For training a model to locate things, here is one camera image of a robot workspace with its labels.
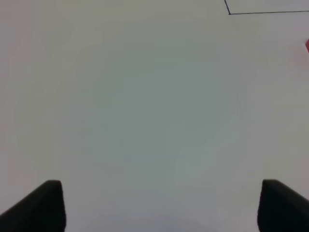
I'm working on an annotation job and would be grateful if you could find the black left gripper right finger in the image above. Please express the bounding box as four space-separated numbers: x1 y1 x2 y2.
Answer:
257 179 309 232

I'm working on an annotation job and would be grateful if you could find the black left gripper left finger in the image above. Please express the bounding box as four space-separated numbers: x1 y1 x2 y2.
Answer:
0 180 66 232

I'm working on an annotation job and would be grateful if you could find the red cube block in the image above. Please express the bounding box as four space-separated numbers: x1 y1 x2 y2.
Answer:
305 39 309 52

